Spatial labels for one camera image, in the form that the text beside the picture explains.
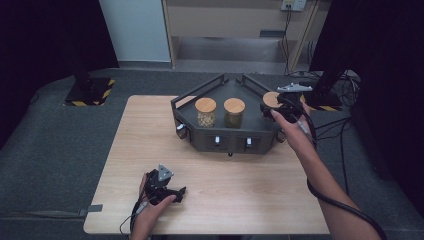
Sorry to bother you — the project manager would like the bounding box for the person's left hand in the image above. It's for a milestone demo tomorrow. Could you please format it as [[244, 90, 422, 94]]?
[[133, 172, 178, 229]]

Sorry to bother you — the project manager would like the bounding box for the glass jar dark contents wooden lid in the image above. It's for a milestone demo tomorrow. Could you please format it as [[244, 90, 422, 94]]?
[[262, 90, 283, 112]]

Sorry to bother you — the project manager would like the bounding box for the grey tape strip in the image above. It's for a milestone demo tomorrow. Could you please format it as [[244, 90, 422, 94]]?
[[77, 203, 104, 217]]

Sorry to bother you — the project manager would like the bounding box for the hand-held gripper cable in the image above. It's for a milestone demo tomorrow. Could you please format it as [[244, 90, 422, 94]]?
[[119, 196, 150, 240], [289, 99, 388, 240]]

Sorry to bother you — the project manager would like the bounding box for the black corner shelf rack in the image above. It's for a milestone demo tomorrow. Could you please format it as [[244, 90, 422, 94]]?
[[170, 73, 299, 158]]

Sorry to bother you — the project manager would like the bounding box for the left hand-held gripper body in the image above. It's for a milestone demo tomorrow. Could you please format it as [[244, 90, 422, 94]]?
[[142, 163, 175, 206]]

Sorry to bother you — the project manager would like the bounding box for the black stand hazard-striped base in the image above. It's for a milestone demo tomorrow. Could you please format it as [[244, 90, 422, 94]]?
[[62, 49, 117, 108], [299, 49, 345, 112]]

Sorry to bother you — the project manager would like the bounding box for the glass jar pale contents wooden lid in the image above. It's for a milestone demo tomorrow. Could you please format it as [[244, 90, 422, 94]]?
[[194, 96, 218, 129]]

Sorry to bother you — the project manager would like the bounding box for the left hand-held gripper cable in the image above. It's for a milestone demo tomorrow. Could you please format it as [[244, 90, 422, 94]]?
[[119, 196, 150, 240]]

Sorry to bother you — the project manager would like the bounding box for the black socket cable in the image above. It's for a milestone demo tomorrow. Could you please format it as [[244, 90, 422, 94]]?
[[281, 5, 292, 76]]

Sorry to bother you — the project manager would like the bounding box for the right hand-held gripper cable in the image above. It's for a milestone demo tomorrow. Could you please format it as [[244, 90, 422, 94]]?
[[289, 99, 388, 240]]

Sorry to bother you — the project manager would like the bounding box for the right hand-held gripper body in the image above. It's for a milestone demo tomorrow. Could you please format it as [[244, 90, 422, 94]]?
[[275, 82, 314, 124]]

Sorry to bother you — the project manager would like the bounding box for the white panel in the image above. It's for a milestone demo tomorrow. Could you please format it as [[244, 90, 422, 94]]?
[[98, 0, 172, 64]]

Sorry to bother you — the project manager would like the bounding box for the black floor cable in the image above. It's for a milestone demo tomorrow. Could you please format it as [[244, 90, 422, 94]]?
[[307, 116, 354, 198]]

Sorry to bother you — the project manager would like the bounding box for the person's right hand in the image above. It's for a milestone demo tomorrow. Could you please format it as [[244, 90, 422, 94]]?
[[269, 101, 318, 155]]

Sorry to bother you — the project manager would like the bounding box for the bundle of black cables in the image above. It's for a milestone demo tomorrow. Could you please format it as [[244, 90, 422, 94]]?
[[338, 70, 362, 108]]

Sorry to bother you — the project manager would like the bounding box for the glass jar green contents wooden lid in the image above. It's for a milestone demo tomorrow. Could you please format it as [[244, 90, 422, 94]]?
[[223, 97, 247, 130]]

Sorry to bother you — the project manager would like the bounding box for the white wall socket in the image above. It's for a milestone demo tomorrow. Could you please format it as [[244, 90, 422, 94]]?
[[280, 0, 308, 12]]

